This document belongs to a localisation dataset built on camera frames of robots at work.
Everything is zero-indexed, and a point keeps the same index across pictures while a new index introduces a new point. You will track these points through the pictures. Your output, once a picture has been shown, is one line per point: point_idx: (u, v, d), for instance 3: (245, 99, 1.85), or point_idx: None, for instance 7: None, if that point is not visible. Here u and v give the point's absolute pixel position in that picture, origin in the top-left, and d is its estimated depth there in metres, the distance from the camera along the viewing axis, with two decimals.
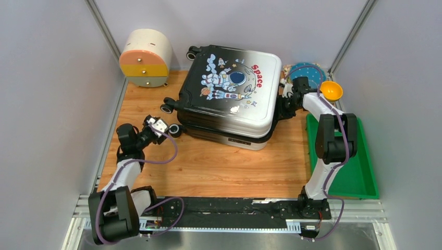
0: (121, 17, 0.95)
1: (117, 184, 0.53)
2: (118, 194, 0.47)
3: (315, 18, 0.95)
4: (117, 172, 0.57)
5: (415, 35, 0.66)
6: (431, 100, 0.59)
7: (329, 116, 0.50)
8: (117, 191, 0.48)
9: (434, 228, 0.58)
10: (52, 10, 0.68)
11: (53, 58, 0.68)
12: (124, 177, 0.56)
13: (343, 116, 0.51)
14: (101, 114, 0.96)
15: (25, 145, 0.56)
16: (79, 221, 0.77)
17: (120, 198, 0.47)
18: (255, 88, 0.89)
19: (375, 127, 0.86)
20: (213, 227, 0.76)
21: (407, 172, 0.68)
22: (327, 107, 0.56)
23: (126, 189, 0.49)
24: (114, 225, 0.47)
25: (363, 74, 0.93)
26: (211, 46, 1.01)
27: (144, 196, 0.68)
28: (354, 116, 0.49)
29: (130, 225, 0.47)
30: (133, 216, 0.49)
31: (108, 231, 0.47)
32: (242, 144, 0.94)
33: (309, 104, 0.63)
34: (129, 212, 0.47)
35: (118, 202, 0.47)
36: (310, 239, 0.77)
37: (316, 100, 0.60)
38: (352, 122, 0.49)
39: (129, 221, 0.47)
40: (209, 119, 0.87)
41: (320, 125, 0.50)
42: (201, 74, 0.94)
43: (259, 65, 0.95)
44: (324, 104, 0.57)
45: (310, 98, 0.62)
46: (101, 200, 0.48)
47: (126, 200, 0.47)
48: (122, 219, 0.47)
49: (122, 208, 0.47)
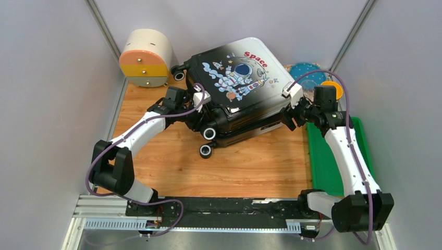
0: (121, 17, 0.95)
1: (126, 141, 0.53)
2: (118, 154, 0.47)
3: (315, 19, 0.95)
4: (136, 125, 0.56)
5: (414, 36, 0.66)
6: (431, 101, 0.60)
7: (359, 198, 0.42)
8: (119, 151, 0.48)
9: (434, 229, 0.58)
10: (52, 11, 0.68)
11: (53, 59, 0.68)
12: (137, 135, 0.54)
13: (377, 196, 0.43)
14: (101, 114, 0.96)
15: (26, 145, 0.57)
16: (79, 221, 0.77)
17: (118, 159, 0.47)
18: (265, 68, 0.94)
19: (375, 127, 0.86)
20: (213, 227, 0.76)
21: (406, 173, 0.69)
22: (359, 174, 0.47)
23: (127, 153, 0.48)
24: (107, 178, 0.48)
25: (363, 74, 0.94)
26: (197, 55, 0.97)
27: (146, 191, 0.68)
28: (391, 203, 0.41)
29: (119, 186, 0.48)
30: (126, 178, 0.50)
31: (100, 179, 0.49)
32: (273, 126, 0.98)
33: (334, 145, 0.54)
34: (119, 175, 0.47)
35: (115, 161, 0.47)
36: (310, 239, 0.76)
37: (347, 152, 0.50)
38: (386, 208, 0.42)
39: (118, 182, 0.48)
40: (252, 115, 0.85)
41: (347, 207, 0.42)
42: (213, 84, 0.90)
43: (250, 51, 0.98)
44: (357, 169, 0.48)
45: (339, 144, 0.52)
46: (106, 150, 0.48)
47: (122, 164, 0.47)
48: (114, 177, 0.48)
49: (116, 168, 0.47)
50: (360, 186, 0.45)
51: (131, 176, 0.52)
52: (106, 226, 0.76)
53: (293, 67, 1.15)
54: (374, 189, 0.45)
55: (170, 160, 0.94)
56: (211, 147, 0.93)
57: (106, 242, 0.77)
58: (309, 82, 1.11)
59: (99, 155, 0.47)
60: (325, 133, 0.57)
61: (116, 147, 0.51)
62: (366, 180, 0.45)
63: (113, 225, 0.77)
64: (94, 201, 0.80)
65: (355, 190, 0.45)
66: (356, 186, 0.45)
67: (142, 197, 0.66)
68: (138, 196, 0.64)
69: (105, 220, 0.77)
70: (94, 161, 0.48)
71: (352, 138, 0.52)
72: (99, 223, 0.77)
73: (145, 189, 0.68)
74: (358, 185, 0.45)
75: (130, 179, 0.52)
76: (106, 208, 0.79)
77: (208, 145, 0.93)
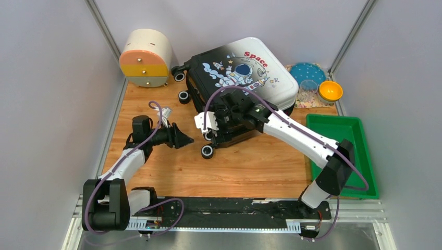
0: (121, 17, 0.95)
1: (114, 174, 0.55)
2: (111, 186, 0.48)
3: (315, 18, 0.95)
4: (119, 161, 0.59)
5: (414, 36, 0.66)
6: (431, 101, 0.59)
7: (334, 161, 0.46)
8: (112, 182, 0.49)
9: (434, 229, 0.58)
10: (52, 11, 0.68)
11: (53, 59, 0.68)
12: (123, 167, 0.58)
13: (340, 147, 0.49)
14: (100, 115, 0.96)
15: (25, 145, 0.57)
16: (79, 221, 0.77)
17: (113, 190, 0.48)
18: (265, 68, 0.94)
19: (375, 127, 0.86)
20: (212, 227, 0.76)
21: (406, 173, 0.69)
22: (315, 141, 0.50)
23: (120, 183, 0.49)
24: (103, 216, 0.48)
25: (363, 74, 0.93)
26: (196, 56, 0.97)
27: (144, 196, 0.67)
28: (351, 145, 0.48)
29: (118, 220, 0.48)
30: (124, 211, 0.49)
31: (95, 221, 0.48)
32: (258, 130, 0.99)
33: (277, 133, 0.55)
34: (118, 205, 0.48)
35: (111, 194, 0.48)
36: (310, 239, 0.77)
37: (293, 132, 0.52)
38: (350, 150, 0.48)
39: (118, 215, 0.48)
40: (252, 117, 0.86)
41: (332, 174, 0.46)
42: (213, 84, 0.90)
43: (250, 51, 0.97)
44: (311, 138, 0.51)
45: (282, 129, 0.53)
46: (97, 187, 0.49)
47: (119, 194, 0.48)
48: (112, 212, 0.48)
49: (113, 201, 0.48)
50: (324, 151, 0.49)
51: (128, 208, 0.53)
52: None
53: (292, 67, 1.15)
54: (334, 145, 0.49)
55: (170, 160, 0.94)
56: (213, 148, 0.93)
57: (106, 242, 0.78)
58: (309, 82, 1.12)
59: (91, 196, 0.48)
60: (261, 128, 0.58)
61: (106, 181, 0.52)
62: (324, 144, 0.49)
63: None
64: None
65: (325, 156, 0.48)
66: (323, 153, 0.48)
67: (142, 203, 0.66)
68: (138, 204, 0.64)
69: None
70: (87, 203, 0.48)
71: (285, 118, 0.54)
72: None
73: (143, 194, 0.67)
74: (323, 151, 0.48)
75: (127, 212, 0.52)
76: None
77: (211, 146, 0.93)
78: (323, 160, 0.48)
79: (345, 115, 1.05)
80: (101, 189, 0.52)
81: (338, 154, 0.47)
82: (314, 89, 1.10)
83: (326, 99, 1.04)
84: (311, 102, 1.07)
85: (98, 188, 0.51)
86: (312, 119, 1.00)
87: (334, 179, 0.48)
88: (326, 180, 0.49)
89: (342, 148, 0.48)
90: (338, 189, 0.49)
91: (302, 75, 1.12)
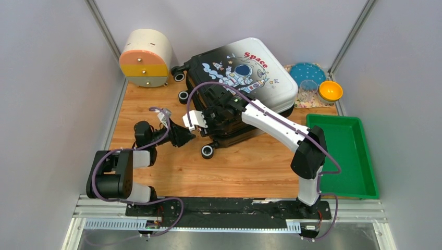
0: (121, 17, 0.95)
1: None
2: (122, 152, 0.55)
3: (315, 18, 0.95)
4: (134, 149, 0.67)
5: (414, 36, 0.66)
6: (431, 101, 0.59)
7: (305, 146, 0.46)
8: (122, 150, 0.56)
9: (434, 229, 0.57)
10: (52, 11, 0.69)
11: (53, 59, 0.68)
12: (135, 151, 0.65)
13: (310, 133, 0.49)
14: (100, 114, 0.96)
15: (25, 145, 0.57)
16: (79, 221, 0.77)
17: (123, 157, 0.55)
18: (265, 69, 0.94)
19: (375, 127, 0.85)
20: (213, 228, 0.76)
21: (406, 173, 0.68)
22: (288, 128, 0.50)
23: (130, 152, 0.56)
24: (107, 179, 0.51)
25: (363, 74, 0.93)
26: (196, 56, 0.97)
27: (144, 191, 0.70)
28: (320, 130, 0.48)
29: (121, 182, 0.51)
30: (126, 180, 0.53)
31: (98, 183, 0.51)
32: (258, 130, 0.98)
33: (255, 122, 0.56)
34: (124, 169, 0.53)
35: (121, 159, 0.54)
36: (310, 239, 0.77)
37: (267, 120, 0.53)
38: (319, 135, 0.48)
39: (122, 177, 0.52)
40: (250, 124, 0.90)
41: (304, 159, 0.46)
42: None
43: (250, 51, 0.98)
44: (284, 125, 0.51)
45: (257, 117, 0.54)
46: (108, 153, 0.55)
47: (127, 159, 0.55)
48: (117, 175, 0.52)
49: (120, 165, 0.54)
50: (296, 136, 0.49)
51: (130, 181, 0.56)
52: (107, 226, 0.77)
53: (292, 67, 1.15)
54: (306, 131, 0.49)
55: (170, 160, 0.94)
56: (213, 148, 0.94)
57: (106, 242, 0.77)
58: (309, 82, 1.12)
59: (102, 158, 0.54)
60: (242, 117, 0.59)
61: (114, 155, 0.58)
62: (296, 129, 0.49)
63: (112, 225, 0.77)
64: (95, 202, 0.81)
65: (296, 141, 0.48)
66: (294, 138, 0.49)
67: (142, 197, 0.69)
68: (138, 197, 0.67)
69: (105, 220, 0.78)
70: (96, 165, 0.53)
71: (261, 107, 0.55)
72: (99, 223, 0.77)
73: (144, 190, 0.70)
74: (295, 137, 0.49)
75: (129, 184, 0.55)
76: (106, 208, 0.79)
77: (211, 146, 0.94)
78: (294, 145, 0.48)
79: (345, 115, 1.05)
80: (110, 161, 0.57)
81: (309, 139, 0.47)
82: (314, 89, 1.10)
83: (326, 99, 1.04)
84: (311, 103, 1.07)
85: (108, 158, 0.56)
86: (312, 118, 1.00)
87: (307, 165, 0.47)
88: (298, 166, 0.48)
89: (312, 134, 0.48)
90: (310, 174, 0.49)
91: (302, 75, 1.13)
